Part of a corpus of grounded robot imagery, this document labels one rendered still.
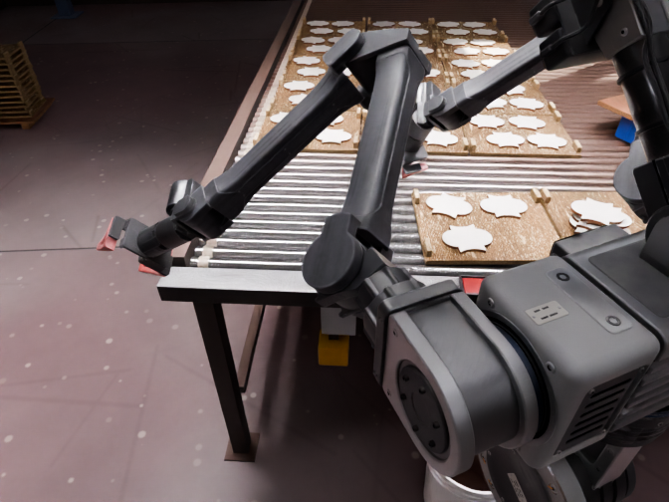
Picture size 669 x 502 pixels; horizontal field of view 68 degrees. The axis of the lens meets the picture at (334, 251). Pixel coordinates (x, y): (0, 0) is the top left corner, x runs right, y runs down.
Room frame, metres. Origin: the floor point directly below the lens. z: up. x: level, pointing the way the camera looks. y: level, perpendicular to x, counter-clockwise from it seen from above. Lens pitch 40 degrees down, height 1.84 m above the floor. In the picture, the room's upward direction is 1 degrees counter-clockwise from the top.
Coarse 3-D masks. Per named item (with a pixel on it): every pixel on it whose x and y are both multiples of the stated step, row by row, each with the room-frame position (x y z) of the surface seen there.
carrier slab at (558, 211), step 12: (552, 192) 1.39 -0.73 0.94; (564, 192) 1.39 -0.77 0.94; (576, 192) 1.39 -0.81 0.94; (588, 192) 1.39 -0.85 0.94; (600, 192) 1.39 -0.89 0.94; (612, 192) 1.39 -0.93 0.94; (552, 204) 1.32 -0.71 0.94; (564, 204) 1.32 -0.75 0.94; (624, 204) 1.32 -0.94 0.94; (552, 216) 1.26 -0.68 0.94; (564, 216) 1.25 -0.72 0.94; (636, 216) 1.25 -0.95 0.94; (564, 228) 1.19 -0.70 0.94; (636, 228) 1.19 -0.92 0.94
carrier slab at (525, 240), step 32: (448, 192) 1.40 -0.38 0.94; (480, 192) 1.40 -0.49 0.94; (512, 192) 1.39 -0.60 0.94; (448, 224) 1.22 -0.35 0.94; (480, 224) 1.22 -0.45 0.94; (512, 224) 1.22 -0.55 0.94; (544, 224) 1.21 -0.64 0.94; (448, 256) 1.07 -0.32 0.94; (480, 256) 1.07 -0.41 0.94; (512, 256) 1.06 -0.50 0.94; (544, 256) 1.06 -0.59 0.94
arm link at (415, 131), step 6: (420, 102) 1.11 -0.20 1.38; (426, 102) 1.10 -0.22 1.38; (414, 108) 1.12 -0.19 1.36; (420, 108) 1.09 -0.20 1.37; (414, 114) 1.08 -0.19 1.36; (420, 114) 1.08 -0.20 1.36; (414, 120) 1.06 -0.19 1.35; (420, 120) 1.06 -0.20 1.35; (426, 120) 1.06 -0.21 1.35; (414, 126) 1.06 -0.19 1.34; (420, 126) 1.05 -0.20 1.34; (426, 126) 1.05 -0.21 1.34; (432, 126) 1.06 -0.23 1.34; (408, 132) 1.08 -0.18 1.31; (414, 132) 1.06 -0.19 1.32; (420, 132) 1.06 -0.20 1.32; (426, 132) 1.06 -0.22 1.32; (414, 138) 1.07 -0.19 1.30; (420, 138) 1.07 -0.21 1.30
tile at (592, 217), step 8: (592, 200) 1.26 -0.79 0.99; (576, 208) 1.22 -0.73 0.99; (584, 208) 1.22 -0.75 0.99; (592, 208) 1.22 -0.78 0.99; (600, 208) 1.22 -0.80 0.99; (608, 208) 1.22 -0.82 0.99; (584, 216) 1.18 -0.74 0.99; (592, 216) 1.18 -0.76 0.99; (600, 216) 1.18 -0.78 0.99; (608, 216) 1.17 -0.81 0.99; (616, 216) 1.17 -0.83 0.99; (600, 224) 1.15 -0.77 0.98; (608, 224) 1.14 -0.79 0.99; (616, 224) 1.15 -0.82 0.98
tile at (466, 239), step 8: (472, 224) 1.20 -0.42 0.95; (448, 232) 1.16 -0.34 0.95; (456, 232) 1.16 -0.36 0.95; (464, 232) 1.16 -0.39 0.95; (472, 232) 1.16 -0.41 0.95; (480, 232) 1.16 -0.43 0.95; (488, 232) 1.16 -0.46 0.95; (448, 240) 1.13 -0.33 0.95; (456, 240) 1.13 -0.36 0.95; (464, 240) 1.13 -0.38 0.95; (472, 240) 1.13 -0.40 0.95; (480, 240) 1.13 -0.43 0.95; (488, 240) 1.12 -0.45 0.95; (456, 248) 1.10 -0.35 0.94; (464, 248) 1.09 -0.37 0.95; (472, 248) 1.09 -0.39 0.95; (480, 248) 1.09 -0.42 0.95
